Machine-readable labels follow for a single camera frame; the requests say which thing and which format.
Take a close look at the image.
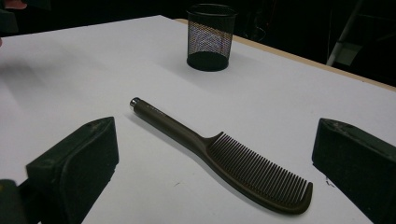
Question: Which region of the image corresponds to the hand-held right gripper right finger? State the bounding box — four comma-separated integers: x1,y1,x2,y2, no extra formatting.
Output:
312,118,396,224

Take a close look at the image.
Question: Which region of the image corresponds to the wooden desk with white legs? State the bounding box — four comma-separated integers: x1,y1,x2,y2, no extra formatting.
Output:
326,0,396,67

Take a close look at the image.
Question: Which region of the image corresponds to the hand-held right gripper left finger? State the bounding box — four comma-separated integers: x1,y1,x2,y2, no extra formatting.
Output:
26,116,120,224

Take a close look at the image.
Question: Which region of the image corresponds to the white table sheet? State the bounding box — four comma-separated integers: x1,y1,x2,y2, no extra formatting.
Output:
0,14,396,224

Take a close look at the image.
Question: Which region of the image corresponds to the dark brown handled comb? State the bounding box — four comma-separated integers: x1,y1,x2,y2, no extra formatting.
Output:
129,96,314,216

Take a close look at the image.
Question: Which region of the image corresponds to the black mesh pen holder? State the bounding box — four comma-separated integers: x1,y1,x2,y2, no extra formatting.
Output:
186,3,238,73

